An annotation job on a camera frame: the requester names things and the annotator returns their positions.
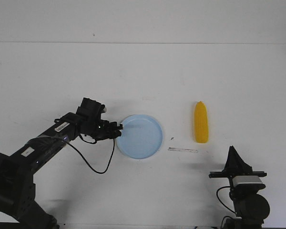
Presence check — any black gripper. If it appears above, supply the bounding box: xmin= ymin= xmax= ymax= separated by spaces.
xmin=76 ymin=98 xmax=123 ymax=141
xmin=208 ymin=146 xmax=267 ymax=191

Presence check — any light blue round plate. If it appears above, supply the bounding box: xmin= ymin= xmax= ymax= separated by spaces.
xmin=116 ymin=114 xmax=163 ymax=159

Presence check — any yellow corn cob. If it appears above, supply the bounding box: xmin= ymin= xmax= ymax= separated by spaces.
xmin=194 ymin=101 xmax=209 ymax=144

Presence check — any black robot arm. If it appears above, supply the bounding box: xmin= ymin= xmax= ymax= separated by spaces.
xmin=0 ymin=98 xmax=123 ymax=229
xmin=209 ymin=146 xmax=270 ymax=229

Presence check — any horizontal tape strip on table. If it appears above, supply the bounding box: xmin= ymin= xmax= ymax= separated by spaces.
xmin=168 ymin=147 xmax=198 ymax=153

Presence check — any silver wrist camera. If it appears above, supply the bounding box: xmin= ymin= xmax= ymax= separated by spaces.
xmin=232 ymin=175 xmax=265 ymax=188
xmin=101 ymin=104 xmax=107 ymax=114

